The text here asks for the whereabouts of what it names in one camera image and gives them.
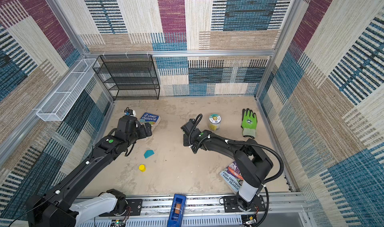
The teal wood block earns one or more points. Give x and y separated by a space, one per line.
148 153

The sunflower seed can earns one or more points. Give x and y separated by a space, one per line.
214 122

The green black work glove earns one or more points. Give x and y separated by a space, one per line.
249 123

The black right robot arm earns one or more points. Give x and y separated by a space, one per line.
251 158

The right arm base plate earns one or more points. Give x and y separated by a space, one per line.
234 204

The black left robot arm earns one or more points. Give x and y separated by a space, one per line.
56 207

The blue treehouse paperback book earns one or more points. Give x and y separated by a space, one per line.
152 119

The black wire mesh shelf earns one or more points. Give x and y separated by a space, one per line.
128 77

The yellow wood cylinder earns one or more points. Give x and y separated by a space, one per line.
142 168

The white wire mesh basket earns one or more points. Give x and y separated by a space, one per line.
58 105

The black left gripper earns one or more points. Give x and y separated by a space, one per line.
143 134

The blue tool on rail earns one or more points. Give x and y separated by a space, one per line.
177 211

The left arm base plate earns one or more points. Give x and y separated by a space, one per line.
133 208

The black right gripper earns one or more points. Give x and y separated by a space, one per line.
185 141

